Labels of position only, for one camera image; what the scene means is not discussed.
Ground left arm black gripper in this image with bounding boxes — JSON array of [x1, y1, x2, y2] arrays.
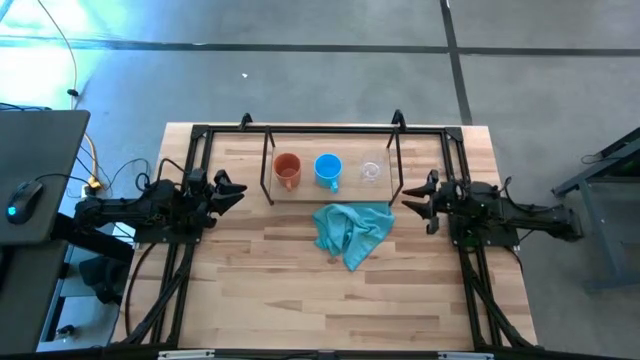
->
[[185, 167, 248, 230]]

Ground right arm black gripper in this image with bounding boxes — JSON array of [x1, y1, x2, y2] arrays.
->
[[401, 169, 459, 235]]

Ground clear glass cup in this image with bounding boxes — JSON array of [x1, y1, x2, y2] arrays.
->
[[359, 158, 385, 184]]

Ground orange mug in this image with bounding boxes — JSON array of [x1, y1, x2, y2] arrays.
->
[[272, 152, 304, 193]]

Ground blue mug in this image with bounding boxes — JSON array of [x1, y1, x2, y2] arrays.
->
[[313, 152, 345, 194]]

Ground teal cloth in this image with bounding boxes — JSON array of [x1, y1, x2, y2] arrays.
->
[[312, 201, 396, 273]]

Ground black desk leg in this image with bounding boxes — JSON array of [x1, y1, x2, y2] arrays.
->
[[52, 212, 136, 264]]

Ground black bag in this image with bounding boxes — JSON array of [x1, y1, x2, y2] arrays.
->
[[78, 252, 129, 306]]

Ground gray metal table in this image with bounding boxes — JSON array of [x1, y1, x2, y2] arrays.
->
[[551, 127, 640, 292]]

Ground dark gray desk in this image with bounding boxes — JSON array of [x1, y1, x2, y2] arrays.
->
[[0, 108, 92, 355]]

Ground black computer mouse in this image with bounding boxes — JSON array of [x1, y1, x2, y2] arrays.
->
[[5, 180, 45, 225]]

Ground wooden shelf black metal frame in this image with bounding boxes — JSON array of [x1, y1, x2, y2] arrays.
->
[[258, 125, 405, 207]]

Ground black floor cables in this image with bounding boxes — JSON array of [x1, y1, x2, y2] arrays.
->
[[74, 157, 154, 196]]

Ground yellow extension cord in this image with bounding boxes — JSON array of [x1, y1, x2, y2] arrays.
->
[[79, 133, 106, 195]]

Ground black mouse cable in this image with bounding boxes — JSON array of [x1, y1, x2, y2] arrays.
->
[[35, 172, 96, 190]]

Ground silver bracket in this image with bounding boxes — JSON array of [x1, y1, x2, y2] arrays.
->
[[157, 349, 217, 360], [437, 351, 496, 360]]

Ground thin yellow cable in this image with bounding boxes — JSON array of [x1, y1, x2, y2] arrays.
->
[[35, 0, 80, 109]]

